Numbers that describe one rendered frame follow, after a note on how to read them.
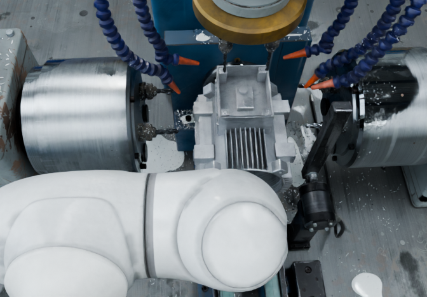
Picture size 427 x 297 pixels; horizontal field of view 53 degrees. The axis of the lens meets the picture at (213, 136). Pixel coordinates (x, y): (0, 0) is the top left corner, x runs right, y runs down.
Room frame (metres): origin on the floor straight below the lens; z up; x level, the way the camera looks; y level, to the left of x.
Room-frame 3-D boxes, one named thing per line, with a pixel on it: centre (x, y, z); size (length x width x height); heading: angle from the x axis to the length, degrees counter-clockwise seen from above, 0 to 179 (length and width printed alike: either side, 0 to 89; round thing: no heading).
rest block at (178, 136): (0.55, 0.06, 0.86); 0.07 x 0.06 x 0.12; 94
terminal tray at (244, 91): (0.47, -0.06, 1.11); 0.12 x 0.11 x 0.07; 3
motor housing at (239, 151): (0.43, -0.06, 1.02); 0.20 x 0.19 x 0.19; 3
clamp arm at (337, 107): (0.37, -0.20, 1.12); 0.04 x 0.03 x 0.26; 4
